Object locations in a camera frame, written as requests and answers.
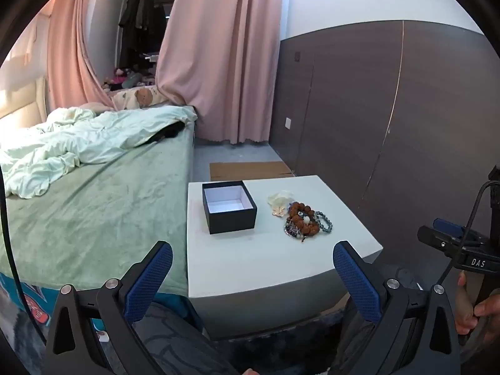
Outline flat brown cardboard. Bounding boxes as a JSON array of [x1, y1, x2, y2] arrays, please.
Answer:
[[210, 161, 293, 182]]

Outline bear print pillow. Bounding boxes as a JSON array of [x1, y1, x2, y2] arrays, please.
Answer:
[[111, 85, 184, 112]]

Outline pale green blanket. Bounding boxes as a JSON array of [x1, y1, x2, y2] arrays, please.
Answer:
[[0, 105, 198, 200]]

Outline silver chain necklace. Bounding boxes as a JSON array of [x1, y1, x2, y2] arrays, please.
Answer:
[[284, 222, 309, 242]]

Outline black cloth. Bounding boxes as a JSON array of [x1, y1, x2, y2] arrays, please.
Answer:
[[150, 122, 184, 142]]

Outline blue bead bracelet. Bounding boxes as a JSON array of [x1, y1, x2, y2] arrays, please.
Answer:
[[312, 211, 335, 234]]

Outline bed with green sheet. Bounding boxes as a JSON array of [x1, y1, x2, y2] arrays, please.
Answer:
[[0, 119, 196, 331]]

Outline white side table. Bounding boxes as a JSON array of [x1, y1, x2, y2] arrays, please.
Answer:
[[187, 175, 384, 340]]

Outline beige headboard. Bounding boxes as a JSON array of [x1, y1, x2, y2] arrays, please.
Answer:
[[0, 76, 49, 130]]

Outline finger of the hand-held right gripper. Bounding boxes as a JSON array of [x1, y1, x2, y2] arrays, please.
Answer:
[[433, 219, 475, 241], [417, 224, 469, 258]]

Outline brown wooden bead bracelet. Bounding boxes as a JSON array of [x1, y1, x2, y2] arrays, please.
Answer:
[[287, 202, 319, 237]]

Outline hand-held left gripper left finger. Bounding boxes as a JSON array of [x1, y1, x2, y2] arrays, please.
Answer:
[[46, 240, 174, 375]]

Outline pink curtain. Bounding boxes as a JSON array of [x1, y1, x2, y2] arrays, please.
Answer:
[[47, 0, 118, 112], [155, 0, 284, 145]]

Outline person's left leg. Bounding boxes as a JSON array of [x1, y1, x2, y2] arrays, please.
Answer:
[[129, 301, 235, 375]]

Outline pile of plush toys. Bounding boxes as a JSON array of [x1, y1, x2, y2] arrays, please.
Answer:
[[102, 67, 146, 90]]

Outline person's right hand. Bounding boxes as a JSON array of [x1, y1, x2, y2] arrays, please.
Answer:
[[455, 271, 500, 334]]

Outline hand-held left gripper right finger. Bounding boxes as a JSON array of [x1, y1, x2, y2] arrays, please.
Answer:
[[332, 241, 463, 375]]

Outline black jewelry box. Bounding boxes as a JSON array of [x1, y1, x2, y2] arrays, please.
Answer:
[[202, 181, 258, 235]]

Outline dark hanging clothes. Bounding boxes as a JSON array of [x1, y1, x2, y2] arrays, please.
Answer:
[[118, 0, 165, 69]]

